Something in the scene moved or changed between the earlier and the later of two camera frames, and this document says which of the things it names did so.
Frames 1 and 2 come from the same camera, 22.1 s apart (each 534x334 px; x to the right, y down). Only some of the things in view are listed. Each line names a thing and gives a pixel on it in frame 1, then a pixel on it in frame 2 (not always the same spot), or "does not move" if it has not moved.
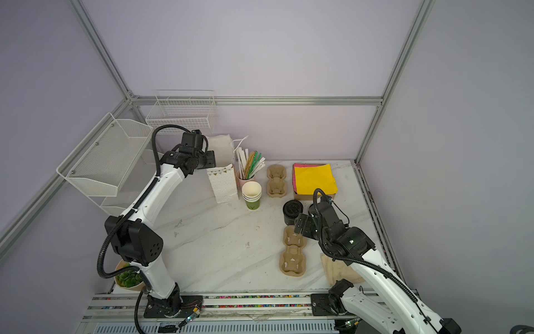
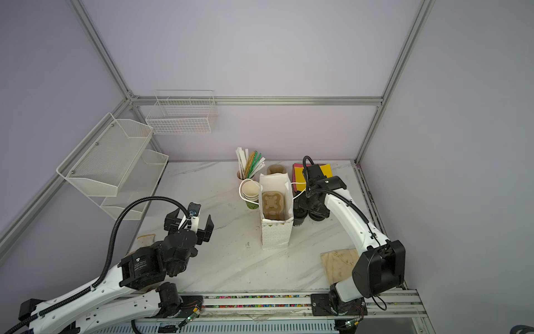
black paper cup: (291, 209) does not move
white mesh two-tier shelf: (112, 163) does not move
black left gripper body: (206, 160) to (172, 225)
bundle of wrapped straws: (249, 163) does not move
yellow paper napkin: (309, 178) does not move
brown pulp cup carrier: (293, 260) to (272, 205)
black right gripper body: (307, 228) to (312, 206)
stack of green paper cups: (252, 192) does not move
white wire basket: (192, 109) does not move
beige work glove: (337, 270) does not move
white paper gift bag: (224, 175) to (277, 233)
